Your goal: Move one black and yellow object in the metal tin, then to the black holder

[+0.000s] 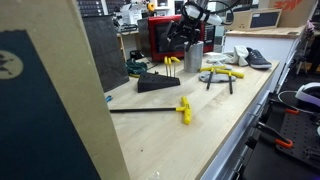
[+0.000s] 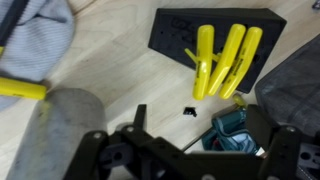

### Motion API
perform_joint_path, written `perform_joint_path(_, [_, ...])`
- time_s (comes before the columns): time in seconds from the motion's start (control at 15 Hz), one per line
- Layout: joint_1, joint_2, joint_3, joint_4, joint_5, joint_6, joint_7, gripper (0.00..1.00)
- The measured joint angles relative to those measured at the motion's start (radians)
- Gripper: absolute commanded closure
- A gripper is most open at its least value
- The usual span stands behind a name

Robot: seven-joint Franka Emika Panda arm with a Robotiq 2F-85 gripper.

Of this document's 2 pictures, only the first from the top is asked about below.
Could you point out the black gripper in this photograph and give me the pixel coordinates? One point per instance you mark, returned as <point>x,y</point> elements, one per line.
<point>190,29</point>

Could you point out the grey metal tin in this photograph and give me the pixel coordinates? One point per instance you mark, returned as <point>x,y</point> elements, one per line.
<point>193,61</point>

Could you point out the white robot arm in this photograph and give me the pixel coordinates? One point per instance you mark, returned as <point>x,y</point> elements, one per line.
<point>213,19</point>

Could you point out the black wedge tool holder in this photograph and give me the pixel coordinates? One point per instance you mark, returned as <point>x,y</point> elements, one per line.
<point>156,82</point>

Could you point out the red and black microwave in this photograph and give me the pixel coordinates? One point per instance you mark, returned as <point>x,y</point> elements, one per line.
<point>156,40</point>

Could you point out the white cloth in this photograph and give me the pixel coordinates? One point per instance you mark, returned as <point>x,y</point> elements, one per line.
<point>238,55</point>

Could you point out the wooden shelf unit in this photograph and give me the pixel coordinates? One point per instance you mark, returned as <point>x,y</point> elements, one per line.
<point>121,45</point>

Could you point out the dark grey panel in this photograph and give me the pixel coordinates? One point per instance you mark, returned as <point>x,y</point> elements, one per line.
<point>105,50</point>

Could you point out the grey canvas shoe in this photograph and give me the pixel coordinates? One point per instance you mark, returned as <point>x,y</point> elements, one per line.
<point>258,60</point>

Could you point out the white counter wooden top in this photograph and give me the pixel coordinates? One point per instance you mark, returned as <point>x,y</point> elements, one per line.
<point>263,40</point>

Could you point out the blue strip tool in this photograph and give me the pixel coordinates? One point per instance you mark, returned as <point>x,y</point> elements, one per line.
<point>109,98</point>

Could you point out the black parts bin rack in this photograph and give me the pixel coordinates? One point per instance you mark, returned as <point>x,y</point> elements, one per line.
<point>90,7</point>

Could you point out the cardboard box red print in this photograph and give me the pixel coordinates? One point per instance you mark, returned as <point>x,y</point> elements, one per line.
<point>296,11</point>

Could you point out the white robot body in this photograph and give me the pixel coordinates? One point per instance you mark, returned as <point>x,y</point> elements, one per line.
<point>310,95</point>

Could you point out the big cardboard box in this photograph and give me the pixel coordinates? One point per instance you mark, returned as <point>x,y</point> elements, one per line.
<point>50,100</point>

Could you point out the black perforated mounting board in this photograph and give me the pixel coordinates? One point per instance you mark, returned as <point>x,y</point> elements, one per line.
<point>300,140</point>

